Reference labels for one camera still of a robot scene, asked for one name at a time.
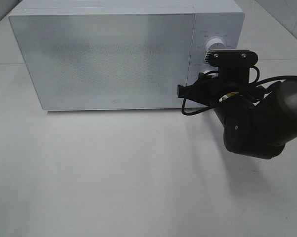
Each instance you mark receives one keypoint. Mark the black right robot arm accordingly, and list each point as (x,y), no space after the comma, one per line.
(259,117)

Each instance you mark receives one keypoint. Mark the white timer knob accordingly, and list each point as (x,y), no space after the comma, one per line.
(211,73)

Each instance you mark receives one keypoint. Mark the upper white power knob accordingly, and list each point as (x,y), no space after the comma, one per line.
(215,43)

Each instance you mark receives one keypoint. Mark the white microwave oven body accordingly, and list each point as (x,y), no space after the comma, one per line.
(222,18)

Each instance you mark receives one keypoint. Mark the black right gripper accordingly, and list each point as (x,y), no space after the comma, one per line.
(208,90)

